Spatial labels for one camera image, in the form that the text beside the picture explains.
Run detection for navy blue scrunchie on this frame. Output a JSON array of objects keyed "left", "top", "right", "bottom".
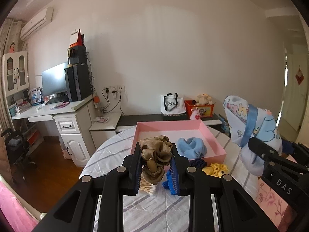
[{"left": 189, "top": 158, "right": 208, "bottom": 170}]

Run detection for black computer monitor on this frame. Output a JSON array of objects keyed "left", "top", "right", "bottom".
[{"left": 42, "top": 62, "right": 69, "bottom": 97}]

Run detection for white wall socket row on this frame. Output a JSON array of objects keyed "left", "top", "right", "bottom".
[{"left": 104, "top": 84, "right": 125, "bottom": 94}]

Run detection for beige plush toy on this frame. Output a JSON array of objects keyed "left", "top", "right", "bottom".
[{"left": 195, "top": 93, "right": 213, "bottom": 106}]

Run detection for royal blue knitted piece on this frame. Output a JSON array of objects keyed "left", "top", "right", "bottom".
[{"left": 162, "top": 169, "right": 178, "bottom": 195}]

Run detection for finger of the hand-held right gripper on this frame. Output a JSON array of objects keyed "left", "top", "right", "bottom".
[
  {"left": 281, "top": 140, "right": 309, "bottom": 168},
  {"left": 248, "top": 137, "right": 283, "bottom": 165}
]

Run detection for red door decoration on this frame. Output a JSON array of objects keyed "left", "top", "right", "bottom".
[{"left": 295, "top": 65, "right": 305, "bottom": 86}]

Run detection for white glass-door cabinet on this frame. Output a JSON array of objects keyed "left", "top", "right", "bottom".
[{"left": 2, "top": 51, "right": 30, "bottom": 99}]

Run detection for cartoon print baby hat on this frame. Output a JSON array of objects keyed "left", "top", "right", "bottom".
[{"left": 223, "top": 95, "right": 283, "bottom": 177}]

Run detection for white desk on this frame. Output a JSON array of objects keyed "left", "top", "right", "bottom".
[{"left": 12, "top": 93, "right": 97, "bottom": 167}]

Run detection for black keyboard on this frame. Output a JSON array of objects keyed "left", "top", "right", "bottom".
[{"left": 45, "top": 97, "right": 66, "bottom": 105}]

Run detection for pink bed frame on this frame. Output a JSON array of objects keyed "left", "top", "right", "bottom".
[{"left": 0, "top": 174, "right": 47, "bottom": 232}]

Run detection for red white paper folder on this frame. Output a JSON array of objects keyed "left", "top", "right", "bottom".
[{"left": 70, "top": 28, "right": 85, "bottom": 47}]

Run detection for yellow crochet piece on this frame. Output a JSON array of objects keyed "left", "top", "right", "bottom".
[{"left": 201, "top": 163, "right": 229, "bottom": 179}]

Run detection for olive brown scrunchie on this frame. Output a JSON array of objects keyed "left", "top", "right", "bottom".
[{"left": 139, "top": 135, "right": 173, "bottom": 183}]

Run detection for blue white packet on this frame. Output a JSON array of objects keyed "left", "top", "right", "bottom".
[{"left": 29, "top": 87, "right": 43, "bottom": 105}]

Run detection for white tote bag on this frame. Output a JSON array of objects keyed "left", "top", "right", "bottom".
[{"left": 160, "top": 93, "right": 187, "bottom": 115}]

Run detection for black office chair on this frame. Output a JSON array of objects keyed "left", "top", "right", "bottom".
[{"left": 0, "top": 128, "right": 38, "bottom": 175}]

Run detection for pack of cotton swabs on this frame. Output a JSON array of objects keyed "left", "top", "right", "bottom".
[{"left": 139, "top": 179, "right": 156, "bottom": 195}]

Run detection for pink box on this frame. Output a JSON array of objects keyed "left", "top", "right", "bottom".
[{"left": 130, "top": 121, "right": 227, "bottom": 168}]

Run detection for white low table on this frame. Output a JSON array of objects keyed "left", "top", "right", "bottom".
[{"left": 89, "top": 112, "right": 122, "bottom": 150}]

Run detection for stack of books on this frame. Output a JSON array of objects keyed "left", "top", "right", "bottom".
[{"left": 10, "top": 101, "right": 31, "bottom": 114}]

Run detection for red white box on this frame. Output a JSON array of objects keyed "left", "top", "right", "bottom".
[{"left": 26, "top": 130, "right": 39, "bottom": 147}]

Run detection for black speaker box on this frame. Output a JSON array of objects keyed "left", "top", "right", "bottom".
[{"left": 68, "top": 45, "right": 87, "bottom": 66}]

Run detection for black computer tower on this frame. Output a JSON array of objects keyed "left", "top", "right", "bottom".
[{"left": 64, "top": 64, "right": 93, "bottom": 102}]

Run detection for pink white plush toy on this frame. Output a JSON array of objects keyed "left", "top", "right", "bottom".
[{"left": 190, "top": 107, "right": 201, "bottom": 121}]

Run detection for black low cabinet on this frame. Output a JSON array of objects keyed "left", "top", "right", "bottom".
[{"left": 116, "top": 113, "right": 227, "bottom": 135}]

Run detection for blue white carton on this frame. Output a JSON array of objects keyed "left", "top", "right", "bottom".
[{"left": 218, "top": 113, "right": 230, "bottom": 133}]

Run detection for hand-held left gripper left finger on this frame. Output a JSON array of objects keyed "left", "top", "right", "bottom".
[{"left": 31, "top": 141, "right": 145, "bottom": 232}]

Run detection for white air conditioner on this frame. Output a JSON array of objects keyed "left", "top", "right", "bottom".
[{"left": 20, "top": 7, "right": 54, "bottom": 41}]

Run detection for red storage box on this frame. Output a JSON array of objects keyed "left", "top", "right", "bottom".
[{"left": 184, "top": 100, "right": 216, "bottom": 119}]

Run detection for white door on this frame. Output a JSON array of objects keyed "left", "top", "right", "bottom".
[{"left": 286, "top": 46, "right": 309, "bottom": 131}]

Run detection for light blue fleece cloth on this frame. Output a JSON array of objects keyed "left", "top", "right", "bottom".
[{"left": 177, "top": 137, "right": 207, "bottom": 159}]

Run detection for pink floral bed sheet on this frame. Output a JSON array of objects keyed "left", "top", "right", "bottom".
[{"left": 256, "top": 176, "right": 299, "bottom": 226}]

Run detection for black power cables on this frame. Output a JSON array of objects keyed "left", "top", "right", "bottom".
[{"left": 100, "top": 88, "right": 126, "bottom": 116}]

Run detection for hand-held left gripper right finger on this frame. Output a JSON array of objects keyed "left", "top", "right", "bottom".
[{"left": 168, "top": 143, "right": 278, "bottom": 232}]

